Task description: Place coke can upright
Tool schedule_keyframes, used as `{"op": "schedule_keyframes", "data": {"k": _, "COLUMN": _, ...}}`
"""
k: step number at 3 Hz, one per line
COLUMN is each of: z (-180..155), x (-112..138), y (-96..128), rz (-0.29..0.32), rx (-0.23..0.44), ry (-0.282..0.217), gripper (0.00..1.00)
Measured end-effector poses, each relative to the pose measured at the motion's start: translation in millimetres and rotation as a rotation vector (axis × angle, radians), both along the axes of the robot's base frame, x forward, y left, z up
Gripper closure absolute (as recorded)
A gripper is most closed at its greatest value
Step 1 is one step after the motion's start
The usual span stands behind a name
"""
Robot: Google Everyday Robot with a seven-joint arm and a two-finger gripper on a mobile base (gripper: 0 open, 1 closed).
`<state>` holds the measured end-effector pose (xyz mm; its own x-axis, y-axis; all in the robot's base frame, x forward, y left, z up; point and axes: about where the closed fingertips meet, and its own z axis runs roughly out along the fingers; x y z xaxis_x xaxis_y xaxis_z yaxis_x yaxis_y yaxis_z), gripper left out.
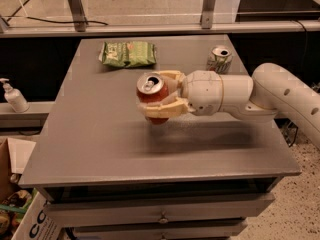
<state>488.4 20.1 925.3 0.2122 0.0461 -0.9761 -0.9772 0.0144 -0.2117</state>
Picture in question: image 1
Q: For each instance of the green chip bag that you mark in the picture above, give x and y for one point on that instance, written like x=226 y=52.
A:
x=129 y=54

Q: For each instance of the brown cardboard box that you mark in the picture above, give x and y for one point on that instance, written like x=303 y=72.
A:
x=14 y=155

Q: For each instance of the white green soda can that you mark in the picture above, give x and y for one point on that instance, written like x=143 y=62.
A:
x=219 y=59

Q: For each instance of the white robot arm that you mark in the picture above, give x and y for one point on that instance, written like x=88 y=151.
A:
x=271 y=90

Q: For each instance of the red coca-cola can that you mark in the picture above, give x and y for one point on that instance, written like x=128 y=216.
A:
x=151 y=88

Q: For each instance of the metal railing frame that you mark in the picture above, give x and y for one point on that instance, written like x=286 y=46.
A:
x=48 y=18

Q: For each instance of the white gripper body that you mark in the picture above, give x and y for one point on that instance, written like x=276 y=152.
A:
x=202 y=91

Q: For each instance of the grey drawer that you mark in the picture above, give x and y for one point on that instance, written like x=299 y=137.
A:
x=187 y=230
x=162 y=210

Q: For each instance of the white cardboard box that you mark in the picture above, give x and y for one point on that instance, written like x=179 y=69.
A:
x=36 y=225

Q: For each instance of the grey drawer cabinet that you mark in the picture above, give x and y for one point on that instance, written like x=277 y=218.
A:
x=95 y=145

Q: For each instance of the upper grey drawer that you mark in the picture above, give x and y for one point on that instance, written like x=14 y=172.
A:
x=162 y=210

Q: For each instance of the white pump bottle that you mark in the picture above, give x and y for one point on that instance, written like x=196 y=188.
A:
x=14 y=97

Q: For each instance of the lower grey drawer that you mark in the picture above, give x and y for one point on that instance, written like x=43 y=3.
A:
x=187 y=230

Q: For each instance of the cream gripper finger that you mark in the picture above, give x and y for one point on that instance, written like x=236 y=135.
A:
x=171 y=76
x=176 y=108

